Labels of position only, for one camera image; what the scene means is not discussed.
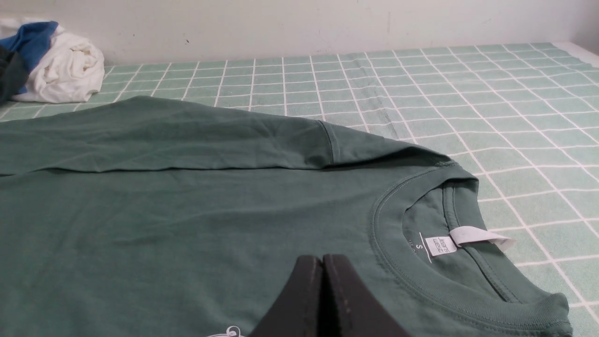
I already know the green long-sleeve top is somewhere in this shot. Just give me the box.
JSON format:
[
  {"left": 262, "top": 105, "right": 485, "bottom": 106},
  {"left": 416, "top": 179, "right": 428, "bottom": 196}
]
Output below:
[{"left": 1, "top": 96, "right": 573, "bottom": 337}]

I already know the white crumpled garment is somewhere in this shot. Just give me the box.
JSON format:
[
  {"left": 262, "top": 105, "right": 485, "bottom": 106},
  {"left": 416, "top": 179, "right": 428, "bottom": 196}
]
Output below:
[{"left": 1, "top": 18, "right": 105, "bottom": 104}]

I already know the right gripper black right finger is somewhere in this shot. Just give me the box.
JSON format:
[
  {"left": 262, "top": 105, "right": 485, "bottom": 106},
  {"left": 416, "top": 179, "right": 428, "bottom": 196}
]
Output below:
[{"left": 323, "top": 254, "right": 409, "bottom": 337}]

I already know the dark green crumpled garment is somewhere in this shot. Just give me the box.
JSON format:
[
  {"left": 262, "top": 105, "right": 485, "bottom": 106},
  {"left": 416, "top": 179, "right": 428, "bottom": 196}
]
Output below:
[{"left": 0, "top": 45, "right": 29, "bottom": 105}]

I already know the blue crumpled garment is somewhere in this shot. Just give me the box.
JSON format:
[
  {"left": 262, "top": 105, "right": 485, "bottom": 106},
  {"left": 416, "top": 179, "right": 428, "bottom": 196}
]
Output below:
[{"left": 0, "top": 21, "right": 58, "bottom": 94}]

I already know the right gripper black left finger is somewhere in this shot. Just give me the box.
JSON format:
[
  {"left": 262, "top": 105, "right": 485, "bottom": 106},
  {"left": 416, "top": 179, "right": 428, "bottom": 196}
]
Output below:
[{"left": 250, "top": 255, "right": 323, "bottom": 337}]

